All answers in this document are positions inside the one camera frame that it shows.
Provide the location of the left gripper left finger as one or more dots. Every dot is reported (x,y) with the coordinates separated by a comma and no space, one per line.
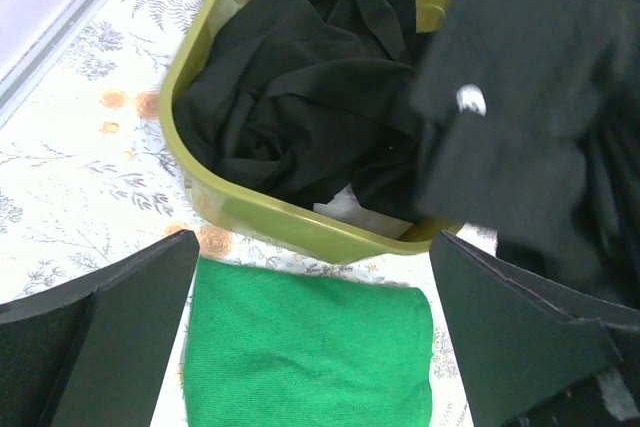
(94,351)

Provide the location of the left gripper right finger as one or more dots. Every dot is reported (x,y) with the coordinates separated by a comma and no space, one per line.
(530,351)

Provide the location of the white shirt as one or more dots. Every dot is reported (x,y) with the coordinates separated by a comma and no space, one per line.
(360,212)

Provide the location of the black shirt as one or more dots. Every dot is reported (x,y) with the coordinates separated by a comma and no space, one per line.
(531,116)
(310,97)

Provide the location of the green cloth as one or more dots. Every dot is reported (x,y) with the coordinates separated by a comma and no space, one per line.
(268,348)

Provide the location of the floral table mat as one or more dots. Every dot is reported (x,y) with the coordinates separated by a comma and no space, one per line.
(87,178)

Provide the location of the olive green plastic basket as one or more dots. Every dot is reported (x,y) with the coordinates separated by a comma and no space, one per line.
(243,211)

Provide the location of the aluminium rail frame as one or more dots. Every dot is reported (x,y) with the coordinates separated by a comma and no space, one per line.
(33,35)

